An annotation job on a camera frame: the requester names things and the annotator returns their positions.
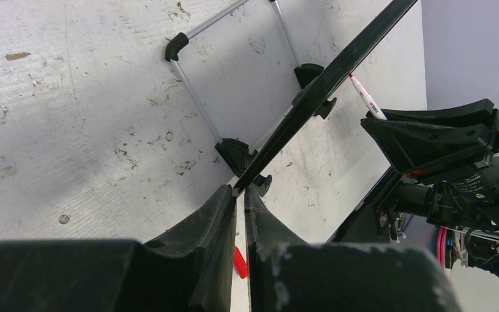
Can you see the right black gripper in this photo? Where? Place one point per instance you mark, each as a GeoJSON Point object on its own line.
{"type": "Point", "coordinates": [422, 144]}

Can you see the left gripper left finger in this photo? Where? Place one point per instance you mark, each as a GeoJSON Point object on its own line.
{"type": "Point", "coordinates": [187, 268]}

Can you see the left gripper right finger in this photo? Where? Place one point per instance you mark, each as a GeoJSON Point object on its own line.
{"type": "Point", "coordinates": [288, 274]}

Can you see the red marker cap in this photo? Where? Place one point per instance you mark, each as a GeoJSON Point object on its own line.
{"type": "Point", "coordinates": [240, 264]}

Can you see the white marker pen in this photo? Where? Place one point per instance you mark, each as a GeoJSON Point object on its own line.
{"type": "Point", "coordinates": [367, 99]}

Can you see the small black-framed whiteboard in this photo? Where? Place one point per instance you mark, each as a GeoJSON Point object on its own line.
{"type": "Point", "coordinates": [248, 161]}

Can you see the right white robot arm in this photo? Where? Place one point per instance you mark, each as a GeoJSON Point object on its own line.
{"type": "Point", "coordinates": [465, 204]}

